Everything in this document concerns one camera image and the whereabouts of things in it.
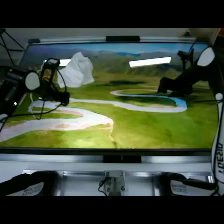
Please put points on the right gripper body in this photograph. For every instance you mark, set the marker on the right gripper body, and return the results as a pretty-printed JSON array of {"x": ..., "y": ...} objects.
[{"x": 181, "y": 86}]

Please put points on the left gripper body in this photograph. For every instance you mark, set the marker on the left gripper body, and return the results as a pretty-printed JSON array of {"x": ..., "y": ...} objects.
[{"x": 57, "y": 96}]

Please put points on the white T-shirt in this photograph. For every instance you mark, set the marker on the white T-shirt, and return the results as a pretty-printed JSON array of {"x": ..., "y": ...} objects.
[{"x": 78, "y": 70}]

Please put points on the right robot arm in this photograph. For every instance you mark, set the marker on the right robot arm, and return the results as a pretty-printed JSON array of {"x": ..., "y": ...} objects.
[{"x": 218, "y": 150}]

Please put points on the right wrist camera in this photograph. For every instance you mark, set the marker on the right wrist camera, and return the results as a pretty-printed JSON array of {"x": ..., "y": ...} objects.
[{"x": 185, "y": 59}]

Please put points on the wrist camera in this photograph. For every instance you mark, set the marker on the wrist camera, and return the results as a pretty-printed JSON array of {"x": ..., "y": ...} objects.
[
  {"x": 50, "y": 69},
  {"x": 185, "y": 59}
]

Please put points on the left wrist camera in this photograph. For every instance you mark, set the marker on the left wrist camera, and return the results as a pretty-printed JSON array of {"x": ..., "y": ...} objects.
[{"x": 50, "y": 69}]

